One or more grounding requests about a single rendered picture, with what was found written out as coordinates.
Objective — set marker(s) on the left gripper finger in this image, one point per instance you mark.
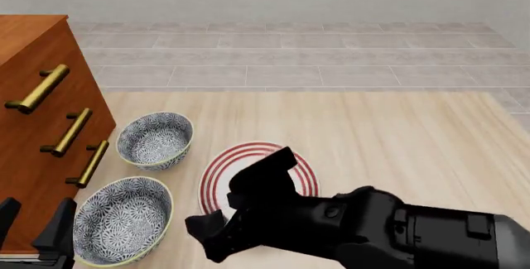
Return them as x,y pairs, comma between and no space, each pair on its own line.
60,231
7,216

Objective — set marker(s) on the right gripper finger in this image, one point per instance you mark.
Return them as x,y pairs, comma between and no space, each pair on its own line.
261,179
205,227

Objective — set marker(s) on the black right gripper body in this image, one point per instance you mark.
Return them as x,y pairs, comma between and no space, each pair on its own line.
285,222

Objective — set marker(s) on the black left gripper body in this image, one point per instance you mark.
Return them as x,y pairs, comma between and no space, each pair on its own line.
49,263

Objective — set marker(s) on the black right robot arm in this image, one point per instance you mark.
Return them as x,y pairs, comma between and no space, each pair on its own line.
435,238

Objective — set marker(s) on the white plate with red rings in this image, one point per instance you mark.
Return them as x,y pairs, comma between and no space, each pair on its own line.
217,172

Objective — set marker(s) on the large patterned bowl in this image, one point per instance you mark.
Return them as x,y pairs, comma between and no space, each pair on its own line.
122,219

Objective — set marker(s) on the small patterned bowl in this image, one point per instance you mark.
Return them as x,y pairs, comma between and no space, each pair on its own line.
153,141

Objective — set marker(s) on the wooden cabinet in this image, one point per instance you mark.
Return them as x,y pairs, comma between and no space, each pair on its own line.
29,145

